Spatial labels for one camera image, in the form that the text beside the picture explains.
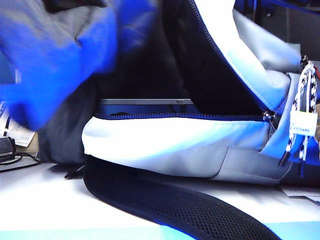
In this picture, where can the beige desk calendar stand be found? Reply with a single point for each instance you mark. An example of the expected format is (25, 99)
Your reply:
(20, 136)

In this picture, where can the light gray backpack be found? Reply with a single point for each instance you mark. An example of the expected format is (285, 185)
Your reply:
(162, 140)

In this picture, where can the black monitor with white logo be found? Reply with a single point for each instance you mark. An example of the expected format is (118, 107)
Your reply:
(305, 30)

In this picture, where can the small black device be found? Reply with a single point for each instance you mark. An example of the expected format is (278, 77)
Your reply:
(6, 146)

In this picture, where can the gray clothes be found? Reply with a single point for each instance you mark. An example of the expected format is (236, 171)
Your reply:
(62, 62)

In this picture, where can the white paper sheet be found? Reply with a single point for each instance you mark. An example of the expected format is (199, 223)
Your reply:
(302, 192)

